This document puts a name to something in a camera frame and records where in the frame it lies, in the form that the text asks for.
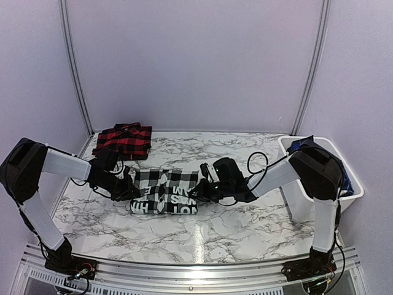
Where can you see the left aluminium corner post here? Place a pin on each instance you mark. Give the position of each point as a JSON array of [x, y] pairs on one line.
[[72, 61]]

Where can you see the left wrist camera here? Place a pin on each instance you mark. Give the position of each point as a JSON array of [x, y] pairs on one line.
[[112, 162]]

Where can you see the right aluminium corner post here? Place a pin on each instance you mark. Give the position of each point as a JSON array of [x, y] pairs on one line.
[[316, 57]]

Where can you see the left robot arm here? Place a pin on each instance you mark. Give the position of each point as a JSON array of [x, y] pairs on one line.
[[29, 167]]

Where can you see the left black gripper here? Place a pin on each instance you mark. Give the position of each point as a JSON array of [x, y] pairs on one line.
[[127, 193]]

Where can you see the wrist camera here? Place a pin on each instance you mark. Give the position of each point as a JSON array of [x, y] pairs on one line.
[[112, 162], [222, 173]]

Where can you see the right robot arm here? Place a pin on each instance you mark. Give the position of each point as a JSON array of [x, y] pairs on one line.
[[320, 172]]

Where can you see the red black plaid shirt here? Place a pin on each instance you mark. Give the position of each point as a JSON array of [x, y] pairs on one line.
[[129, 141]]

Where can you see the white plastic bin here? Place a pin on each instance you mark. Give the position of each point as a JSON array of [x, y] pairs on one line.
[[299, 194]]

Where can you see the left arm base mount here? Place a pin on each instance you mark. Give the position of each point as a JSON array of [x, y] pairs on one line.
[[63, 261]]

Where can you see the black white plaid shirt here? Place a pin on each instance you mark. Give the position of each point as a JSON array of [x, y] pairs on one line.
[[164, 191]]

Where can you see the aluminium corner post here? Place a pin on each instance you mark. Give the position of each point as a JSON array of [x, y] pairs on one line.
[[316, 57], [72, 61]]

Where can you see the blue plaid shirt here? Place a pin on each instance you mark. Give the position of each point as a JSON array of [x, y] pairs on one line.
[[316, 151]]

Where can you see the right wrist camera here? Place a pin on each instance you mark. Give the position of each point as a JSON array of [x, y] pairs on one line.
[[222, 173]]

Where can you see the aluminium front frame rail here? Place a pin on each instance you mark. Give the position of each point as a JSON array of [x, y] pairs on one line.
[[121, 277]]

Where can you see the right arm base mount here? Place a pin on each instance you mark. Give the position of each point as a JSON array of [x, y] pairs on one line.
[[316, 264]]

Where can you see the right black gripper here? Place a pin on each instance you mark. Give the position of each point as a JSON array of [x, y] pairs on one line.
[[202, 193]]

